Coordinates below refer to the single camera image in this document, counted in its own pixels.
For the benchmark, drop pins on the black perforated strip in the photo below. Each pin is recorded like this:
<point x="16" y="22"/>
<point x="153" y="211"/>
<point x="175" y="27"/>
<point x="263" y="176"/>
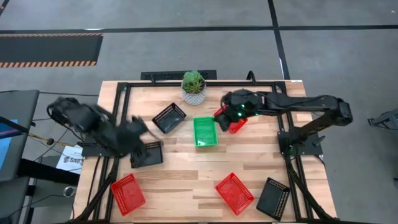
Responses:
<point x="164" y="75"/>

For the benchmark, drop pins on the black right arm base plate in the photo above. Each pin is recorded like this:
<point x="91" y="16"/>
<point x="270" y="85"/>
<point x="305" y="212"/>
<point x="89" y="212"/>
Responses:
<point x="311" y="147"/>

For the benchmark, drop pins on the red plastic slotted basket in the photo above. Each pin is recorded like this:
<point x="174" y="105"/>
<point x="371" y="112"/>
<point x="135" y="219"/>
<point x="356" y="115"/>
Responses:
<point x="234" y="194"/>
<point x="127" y="194"/>
<point x="237" y="126"/>

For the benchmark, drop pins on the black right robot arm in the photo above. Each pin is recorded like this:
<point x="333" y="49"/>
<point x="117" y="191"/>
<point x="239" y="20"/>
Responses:
<point x="311" y="102"/>

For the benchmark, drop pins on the black bar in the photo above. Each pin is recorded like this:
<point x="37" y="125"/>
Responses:
<point x="46" y="171"/>

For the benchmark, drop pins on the succulent in white patterned pot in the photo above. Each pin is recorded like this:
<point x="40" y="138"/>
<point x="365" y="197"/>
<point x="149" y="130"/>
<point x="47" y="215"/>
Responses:
<point x="193" y="88"/>

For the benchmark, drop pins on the white printed paper sheet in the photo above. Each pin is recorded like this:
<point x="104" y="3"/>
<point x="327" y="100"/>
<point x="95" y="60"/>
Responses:
<point x="70" y="158"/>

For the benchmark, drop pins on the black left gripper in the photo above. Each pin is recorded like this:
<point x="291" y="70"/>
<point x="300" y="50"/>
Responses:
<point x="133" y="129"/>

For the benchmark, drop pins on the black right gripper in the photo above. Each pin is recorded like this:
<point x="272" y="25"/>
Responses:
<point x="245" y="102"/>

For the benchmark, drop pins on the black round plug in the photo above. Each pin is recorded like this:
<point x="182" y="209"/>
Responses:
<point x="49" y="142"/>

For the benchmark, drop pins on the blue screen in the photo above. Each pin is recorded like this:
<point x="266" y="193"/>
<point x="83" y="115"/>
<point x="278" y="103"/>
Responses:
<point x="4" y="146"/>

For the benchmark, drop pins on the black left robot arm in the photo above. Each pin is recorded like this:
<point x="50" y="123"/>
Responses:
<point x="87" y="121"/>

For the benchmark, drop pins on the gray desk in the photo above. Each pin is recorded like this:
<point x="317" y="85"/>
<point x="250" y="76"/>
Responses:
<point x="18" y="105"/>

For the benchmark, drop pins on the black plastic slotted basket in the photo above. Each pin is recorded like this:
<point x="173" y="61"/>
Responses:
<point x="169" y="119"/>
<point x="154" y="157"/>
<point x="273" y="199"/>

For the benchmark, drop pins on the green plastic slotted basket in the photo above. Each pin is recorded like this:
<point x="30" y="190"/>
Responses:
<point x="205" y="132"/>

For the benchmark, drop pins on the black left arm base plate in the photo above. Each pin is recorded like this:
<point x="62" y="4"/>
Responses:
<point x="90" y="151"/>

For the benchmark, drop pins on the black hazard-striped floor mat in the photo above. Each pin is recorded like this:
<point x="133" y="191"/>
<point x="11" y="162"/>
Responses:
<point x="46" y="48"/>

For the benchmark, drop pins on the gray tape roll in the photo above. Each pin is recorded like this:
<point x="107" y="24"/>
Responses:
<point x="66" y="191"/>

